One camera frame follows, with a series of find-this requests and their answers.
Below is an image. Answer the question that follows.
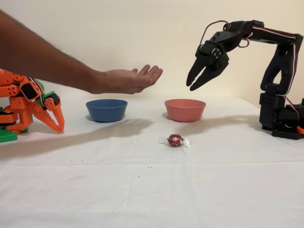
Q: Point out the white tablecloth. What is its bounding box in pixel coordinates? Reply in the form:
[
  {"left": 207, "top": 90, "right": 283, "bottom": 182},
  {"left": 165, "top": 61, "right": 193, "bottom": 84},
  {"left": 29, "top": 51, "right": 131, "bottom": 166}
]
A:
[{"left": 0, "top": 96, "right": 304, "bottom": 228}]

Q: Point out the pink bowl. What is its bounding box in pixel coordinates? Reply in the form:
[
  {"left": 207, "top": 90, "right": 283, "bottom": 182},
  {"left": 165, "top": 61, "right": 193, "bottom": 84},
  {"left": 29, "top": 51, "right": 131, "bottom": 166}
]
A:
[{"left": 164, "top": 98, "right": 207, "bottom": 123}]

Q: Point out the red candy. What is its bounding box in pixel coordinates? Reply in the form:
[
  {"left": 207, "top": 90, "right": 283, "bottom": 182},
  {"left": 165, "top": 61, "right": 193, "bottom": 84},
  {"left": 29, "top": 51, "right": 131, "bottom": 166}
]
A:
[{"left": 159, "top": 133, "right": 192, "bottom": 149}]

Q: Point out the person's right hand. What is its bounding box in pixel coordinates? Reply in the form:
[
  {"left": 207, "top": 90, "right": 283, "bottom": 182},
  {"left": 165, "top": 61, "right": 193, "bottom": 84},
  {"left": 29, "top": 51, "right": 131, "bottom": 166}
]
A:
[{"left": 101, "top": 64, "right": 164, "bottom": 95}]

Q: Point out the blue bowl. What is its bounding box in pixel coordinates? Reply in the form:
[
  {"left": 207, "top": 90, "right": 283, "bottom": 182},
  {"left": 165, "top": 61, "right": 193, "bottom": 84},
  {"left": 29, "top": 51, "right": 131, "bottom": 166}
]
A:
[{"left": 85, "top": 99, "right": 128, "bottom": 123}]

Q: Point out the person's right forearm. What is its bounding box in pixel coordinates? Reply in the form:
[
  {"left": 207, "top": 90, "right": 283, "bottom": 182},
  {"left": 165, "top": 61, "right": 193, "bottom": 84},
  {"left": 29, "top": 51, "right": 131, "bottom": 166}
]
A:
[{"left": 0, "top": 9, "right": 105, "bottom": 95}]

